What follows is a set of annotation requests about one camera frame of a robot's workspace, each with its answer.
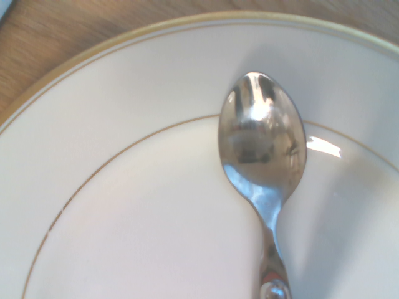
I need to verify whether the metal spoon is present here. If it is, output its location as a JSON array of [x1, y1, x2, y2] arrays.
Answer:
[[217, 71, 308, 299]]

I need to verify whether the white plate with gold rim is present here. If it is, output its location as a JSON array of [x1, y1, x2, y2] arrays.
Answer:
[[0, 11, 399, 299]]

